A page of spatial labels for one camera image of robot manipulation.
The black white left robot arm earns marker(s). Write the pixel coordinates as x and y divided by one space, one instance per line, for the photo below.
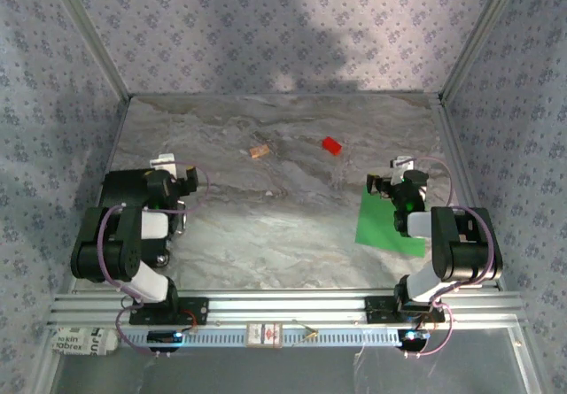
106 252

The grey panel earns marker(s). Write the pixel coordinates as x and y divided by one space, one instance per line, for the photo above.
266 372

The aluminium mounting rail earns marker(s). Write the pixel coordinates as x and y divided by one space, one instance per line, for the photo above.
288 305

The aluminium corner post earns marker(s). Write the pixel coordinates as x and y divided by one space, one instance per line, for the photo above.
478 35
91 35

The chrome metal fitting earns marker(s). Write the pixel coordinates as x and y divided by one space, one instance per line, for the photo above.
181 226
162 259

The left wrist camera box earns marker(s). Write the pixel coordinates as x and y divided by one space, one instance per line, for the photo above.
160 162

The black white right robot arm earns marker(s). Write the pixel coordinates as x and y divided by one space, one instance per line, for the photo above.
465 252

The black controller board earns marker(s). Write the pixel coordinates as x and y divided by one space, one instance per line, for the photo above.
161 337
414 338

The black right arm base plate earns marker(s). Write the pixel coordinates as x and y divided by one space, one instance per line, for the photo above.
376 310

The black right controller board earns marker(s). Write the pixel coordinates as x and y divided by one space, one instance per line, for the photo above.
414 338

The small tan block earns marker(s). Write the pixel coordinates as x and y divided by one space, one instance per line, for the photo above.
259 152

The red block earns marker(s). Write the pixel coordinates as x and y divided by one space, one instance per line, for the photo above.
331 145

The black left controller board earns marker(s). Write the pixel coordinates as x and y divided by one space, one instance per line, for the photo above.
161 337

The black case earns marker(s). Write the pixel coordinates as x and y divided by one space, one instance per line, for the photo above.
121 186

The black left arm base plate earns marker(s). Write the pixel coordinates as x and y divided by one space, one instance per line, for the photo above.
197 310

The aluminium side rail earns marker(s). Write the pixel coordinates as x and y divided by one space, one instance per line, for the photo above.
456 146
116 139

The brass clip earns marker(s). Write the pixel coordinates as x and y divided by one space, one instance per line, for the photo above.
312 334

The small card with red logo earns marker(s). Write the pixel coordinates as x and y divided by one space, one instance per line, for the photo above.
264 335

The green paper sheet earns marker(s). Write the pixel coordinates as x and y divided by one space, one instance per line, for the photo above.
376 226

